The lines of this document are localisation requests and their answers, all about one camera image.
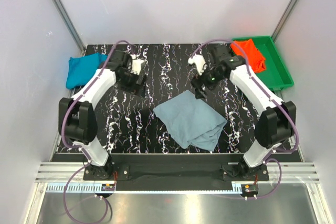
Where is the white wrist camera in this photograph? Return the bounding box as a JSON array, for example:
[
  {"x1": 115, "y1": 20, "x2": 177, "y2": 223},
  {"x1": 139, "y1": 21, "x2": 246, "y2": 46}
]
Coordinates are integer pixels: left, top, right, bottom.
[
  {"x1": 130, "y1": 54, "x2": 145, "y2": 76},
  {"x1": 188, "y1": 55, "x2": 207, "y2": 76}
]

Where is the grey-blue t shirt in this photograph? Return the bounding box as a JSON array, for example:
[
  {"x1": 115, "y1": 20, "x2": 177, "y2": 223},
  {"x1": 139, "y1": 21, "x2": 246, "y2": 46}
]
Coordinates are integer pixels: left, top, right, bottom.
[{"x1": 153, "y1": 90, "x2": 227, "y2": 152}]

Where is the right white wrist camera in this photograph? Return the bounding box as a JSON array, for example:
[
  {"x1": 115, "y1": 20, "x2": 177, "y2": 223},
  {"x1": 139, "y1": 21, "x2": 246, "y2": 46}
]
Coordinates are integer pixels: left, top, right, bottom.
[{"x1": 188, "y1": 55, "x2": 207, "y2": 76}]

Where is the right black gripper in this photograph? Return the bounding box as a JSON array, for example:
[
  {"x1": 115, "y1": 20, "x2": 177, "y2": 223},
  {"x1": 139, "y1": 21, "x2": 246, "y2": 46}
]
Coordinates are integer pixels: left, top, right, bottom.
[{"x1": 190, "y1": 63, "x2": 225, "y2": 101}]

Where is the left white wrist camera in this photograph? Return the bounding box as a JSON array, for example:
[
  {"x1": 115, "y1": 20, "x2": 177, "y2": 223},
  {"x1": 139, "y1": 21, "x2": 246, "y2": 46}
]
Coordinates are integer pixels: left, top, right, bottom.
[{"x1": 130, "y1": 54, "x2": 145, "y2": 76}]

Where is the aluminium frame post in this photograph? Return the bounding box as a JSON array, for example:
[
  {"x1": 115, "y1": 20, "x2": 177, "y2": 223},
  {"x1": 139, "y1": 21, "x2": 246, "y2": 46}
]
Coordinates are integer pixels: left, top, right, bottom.
[
  {"x1": 52, "y1": 0, "x2": 86, "y2": 52},
  {"x1": 271, "y1": 0, "x2": 299, "y2": 42}
]

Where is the teal folded t shirt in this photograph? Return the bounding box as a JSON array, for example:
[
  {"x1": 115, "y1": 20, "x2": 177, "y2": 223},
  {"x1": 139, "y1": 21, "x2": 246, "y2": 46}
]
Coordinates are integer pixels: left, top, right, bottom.
[{"x1": 66, "y1": 53, "x2": 108, "y2": 89}]

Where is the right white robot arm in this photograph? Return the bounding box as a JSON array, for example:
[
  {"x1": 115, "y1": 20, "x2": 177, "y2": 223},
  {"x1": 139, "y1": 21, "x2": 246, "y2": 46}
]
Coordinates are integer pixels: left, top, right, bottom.
[{"x1": 188, "y1": 44, "x2": 298, "y2": 180}]

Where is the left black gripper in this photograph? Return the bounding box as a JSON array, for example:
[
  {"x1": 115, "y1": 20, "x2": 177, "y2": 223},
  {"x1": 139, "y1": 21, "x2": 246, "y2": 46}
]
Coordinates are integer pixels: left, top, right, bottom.
[{"x1": 118, "y1": 69, "x2": 148, "y2": 98}]

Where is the orange t shirt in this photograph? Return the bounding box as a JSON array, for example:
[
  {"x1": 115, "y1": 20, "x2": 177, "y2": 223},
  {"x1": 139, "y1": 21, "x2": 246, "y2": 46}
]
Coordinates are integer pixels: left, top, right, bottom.
[{"x1": 234, "y1": 39, "x2": 266, "y2": 73}]

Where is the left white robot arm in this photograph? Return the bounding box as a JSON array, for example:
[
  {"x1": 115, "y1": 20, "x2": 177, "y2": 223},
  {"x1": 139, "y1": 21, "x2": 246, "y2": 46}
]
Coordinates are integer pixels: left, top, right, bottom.
[{"x1": 58, "y1": 51, "x2": 147, "y2": 180}]

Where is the right aluminium frame post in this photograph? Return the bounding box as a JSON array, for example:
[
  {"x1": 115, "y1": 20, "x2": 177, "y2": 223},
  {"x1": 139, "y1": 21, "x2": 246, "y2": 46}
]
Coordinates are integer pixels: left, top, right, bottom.
[{"x1": 271, "y1": 0, "x2": 299, "y2": 42}]

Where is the green plastic tray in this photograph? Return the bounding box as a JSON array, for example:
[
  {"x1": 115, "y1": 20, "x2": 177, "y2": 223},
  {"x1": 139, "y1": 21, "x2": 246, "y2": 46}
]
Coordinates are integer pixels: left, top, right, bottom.
[{"x1": 233, "y1": 36, "x2": 294, "y2": 91}]

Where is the left aluminium frame post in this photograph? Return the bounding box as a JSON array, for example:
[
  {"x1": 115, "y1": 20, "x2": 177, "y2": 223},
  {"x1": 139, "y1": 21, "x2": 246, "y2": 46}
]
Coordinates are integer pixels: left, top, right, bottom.
[{"x1": 52, "y1": 0, "x2": 86, "y2": 52}]

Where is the aluminium front rail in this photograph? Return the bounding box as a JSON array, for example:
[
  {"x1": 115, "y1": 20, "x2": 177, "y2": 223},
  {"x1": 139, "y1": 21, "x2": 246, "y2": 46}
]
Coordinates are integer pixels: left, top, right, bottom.
[{"x1": 35, "y1": 162, "x2": 320, "y2": 195}]

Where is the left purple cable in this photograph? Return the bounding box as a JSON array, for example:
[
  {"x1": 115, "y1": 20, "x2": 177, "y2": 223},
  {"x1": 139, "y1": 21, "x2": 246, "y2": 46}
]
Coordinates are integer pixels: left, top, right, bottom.
[{"x1": 60, "y1": 40, "x2": 137, "y2": 223}]

